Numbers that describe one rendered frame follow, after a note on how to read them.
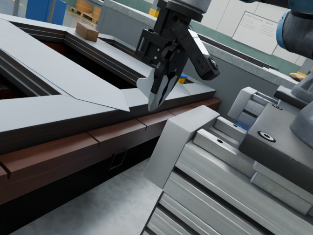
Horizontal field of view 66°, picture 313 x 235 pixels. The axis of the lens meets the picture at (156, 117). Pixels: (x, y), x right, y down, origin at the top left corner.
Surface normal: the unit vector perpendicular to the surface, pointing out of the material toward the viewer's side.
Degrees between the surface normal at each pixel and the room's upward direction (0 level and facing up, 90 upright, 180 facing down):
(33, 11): 90
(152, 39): 90
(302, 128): 90
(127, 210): 0
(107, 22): 90
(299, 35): 112
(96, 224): 0
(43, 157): 0
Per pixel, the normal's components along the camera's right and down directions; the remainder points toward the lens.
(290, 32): -0.91, 0.22
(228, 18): -0.48, 0.17
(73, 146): 0.37, -0.85
